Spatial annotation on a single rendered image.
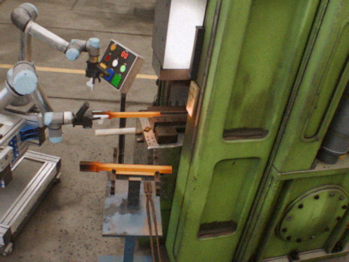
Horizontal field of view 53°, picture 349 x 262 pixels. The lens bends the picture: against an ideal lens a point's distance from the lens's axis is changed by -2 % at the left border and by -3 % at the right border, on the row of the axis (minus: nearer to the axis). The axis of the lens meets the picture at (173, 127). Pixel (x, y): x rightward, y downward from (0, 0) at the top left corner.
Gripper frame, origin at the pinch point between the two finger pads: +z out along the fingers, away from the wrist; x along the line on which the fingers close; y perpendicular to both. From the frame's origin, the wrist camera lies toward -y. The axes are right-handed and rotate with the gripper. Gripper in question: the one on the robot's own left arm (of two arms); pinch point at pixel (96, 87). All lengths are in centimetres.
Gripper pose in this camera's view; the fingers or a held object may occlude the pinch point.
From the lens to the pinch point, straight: 260.0
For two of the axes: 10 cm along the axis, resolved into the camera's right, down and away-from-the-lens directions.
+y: -9.7, -2.1, 0.9
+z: -1.2, 8.3, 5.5
